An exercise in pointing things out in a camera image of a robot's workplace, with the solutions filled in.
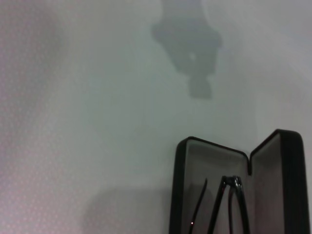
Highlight black glasses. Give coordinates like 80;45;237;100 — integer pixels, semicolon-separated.
189;175;251;234

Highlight black glasses case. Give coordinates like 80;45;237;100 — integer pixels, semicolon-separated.
169;128;307;234

